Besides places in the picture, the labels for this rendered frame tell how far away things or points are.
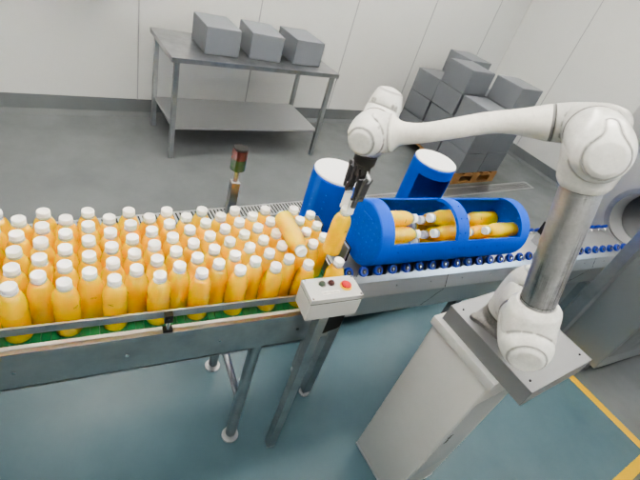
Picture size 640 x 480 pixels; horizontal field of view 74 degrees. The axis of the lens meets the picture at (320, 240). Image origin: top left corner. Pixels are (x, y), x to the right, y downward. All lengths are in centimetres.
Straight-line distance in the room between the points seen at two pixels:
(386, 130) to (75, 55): 375
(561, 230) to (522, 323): 31
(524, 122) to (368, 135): 43
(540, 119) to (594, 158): 25
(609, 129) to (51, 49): 422
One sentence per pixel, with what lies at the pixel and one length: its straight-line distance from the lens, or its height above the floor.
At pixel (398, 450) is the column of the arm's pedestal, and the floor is 29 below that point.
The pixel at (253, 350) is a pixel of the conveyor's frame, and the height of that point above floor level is 70.
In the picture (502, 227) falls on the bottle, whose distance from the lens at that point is 223.
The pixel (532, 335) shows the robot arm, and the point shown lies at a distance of 140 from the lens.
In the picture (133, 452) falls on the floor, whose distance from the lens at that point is 229.
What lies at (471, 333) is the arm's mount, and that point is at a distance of 166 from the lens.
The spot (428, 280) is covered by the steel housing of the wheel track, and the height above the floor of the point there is 89.
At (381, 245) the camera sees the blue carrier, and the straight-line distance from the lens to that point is 169.
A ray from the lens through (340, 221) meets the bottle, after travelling 152.
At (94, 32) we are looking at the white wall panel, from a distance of 458.
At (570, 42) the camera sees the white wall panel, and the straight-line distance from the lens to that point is 708.
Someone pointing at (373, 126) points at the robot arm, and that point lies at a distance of 116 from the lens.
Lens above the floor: 207
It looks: 36 degrees down
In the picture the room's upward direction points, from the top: 19 degrees clockwise
